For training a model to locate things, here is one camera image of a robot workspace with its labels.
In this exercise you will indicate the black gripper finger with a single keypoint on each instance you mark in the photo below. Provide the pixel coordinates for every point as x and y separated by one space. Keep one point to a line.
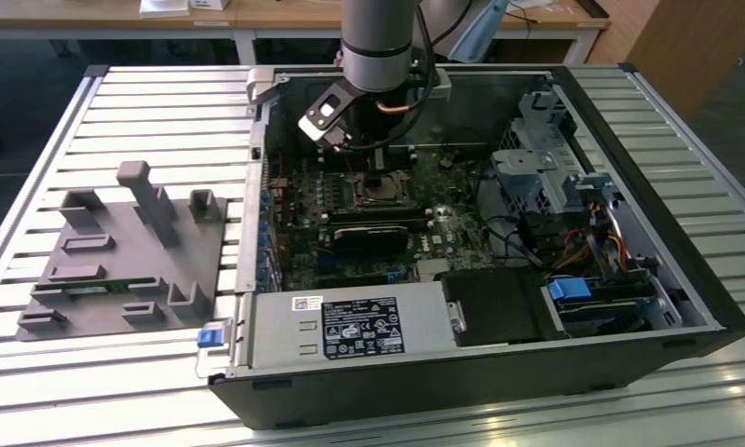
371 160
384 160

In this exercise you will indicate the metal locking lever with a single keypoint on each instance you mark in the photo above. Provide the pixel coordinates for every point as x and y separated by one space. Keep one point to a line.
349 167

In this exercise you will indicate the silver CPU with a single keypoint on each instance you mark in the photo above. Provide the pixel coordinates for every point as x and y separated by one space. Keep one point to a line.
385 190

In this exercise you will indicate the CPU socket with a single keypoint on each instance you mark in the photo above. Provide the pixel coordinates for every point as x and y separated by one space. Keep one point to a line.
353 198

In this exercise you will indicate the silver coin battery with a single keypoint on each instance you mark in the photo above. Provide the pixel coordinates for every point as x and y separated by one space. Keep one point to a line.
445 163

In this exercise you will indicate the black graphics card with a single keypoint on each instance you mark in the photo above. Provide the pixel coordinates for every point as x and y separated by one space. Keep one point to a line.
369 242

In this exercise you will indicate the green motherboard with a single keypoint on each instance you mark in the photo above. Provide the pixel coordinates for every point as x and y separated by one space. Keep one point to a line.
453 233

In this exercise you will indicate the metal drive cage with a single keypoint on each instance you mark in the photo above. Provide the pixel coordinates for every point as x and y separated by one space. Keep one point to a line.
528 163

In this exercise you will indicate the silver chipset heat sink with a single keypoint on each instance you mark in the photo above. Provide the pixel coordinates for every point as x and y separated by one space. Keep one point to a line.
431 270

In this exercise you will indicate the pale blue teach pendant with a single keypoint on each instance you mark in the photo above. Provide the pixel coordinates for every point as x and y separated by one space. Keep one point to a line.
477 37

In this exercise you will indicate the black ribbed plastic housing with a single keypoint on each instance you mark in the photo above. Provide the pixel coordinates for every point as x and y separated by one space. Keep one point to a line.
540 237

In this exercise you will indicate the white paper sheet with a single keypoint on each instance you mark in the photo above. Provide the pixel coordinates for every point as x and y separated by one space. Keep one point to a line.
533 4

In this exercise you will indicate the black plastic shroud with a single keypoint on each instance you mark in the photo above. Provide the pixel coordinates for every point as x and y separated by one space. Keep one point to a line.
496 307

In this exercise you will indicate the small white box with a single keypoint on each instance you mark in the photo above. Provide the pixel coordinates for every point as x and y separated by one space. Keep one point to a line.
208 4

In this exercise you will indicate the silver power supply unit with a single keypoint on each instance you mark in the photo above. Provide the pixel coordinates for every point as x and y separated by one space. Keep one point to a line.
285 335

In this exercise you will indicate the blue disk carrier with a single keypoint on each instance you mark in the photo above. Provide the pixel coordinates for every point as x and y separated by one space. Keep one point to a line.
568 289

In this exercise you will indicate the white cardboard box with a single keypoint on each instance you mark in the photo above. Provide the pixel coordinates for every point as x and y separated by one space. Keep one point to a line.
161 8

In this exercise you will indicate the grey parts rack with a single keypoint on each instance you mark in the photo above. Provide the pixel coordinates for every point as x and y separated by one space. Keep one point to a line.
130 261

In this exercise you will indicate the blue case latch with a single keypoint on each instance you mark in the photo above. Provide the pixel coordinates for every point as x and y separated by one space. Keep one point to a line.
209 337

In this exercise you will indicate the wooden desk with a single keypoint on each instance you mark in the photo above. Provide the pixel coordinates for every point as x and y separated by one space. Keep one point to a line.
98 23

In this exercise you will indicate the black PC case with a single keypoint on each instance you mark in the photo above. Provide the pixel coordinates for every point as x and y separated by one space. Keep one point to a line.
409 396

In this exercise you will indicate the wooden cabinet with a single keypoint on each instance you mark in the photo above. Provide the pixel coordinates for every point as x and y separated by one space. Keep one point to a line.
689 46

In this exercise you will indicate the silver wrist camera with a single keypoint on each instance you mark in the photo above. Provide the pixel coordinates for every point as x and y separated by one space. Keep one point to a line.
325 114

